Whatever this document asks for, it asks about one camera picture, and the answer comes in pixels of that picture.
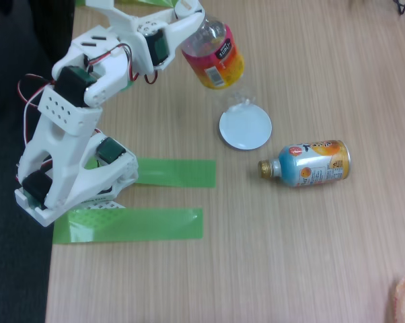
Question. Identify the clear plastic bottle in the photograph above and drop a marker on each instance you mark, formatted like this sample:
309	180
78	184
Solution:
219	64

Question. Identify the orange blue aluminium bottle can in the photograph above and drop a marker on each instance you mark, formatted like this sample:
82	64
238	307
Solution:
310	163

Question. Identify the green plastic bag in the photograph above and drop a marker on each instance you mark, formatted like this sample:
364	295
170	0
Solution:
145	2

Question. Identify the small white plate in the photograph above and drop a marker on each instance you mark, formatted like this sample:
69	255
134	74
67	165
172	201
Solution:
245	131

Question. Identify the short green tape strip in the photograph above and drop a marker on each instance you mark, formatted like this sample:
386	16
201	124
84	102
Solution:
179	173

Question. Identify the long green tape strip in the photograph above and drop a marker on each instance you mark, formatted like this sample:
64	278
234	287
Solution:
155	225

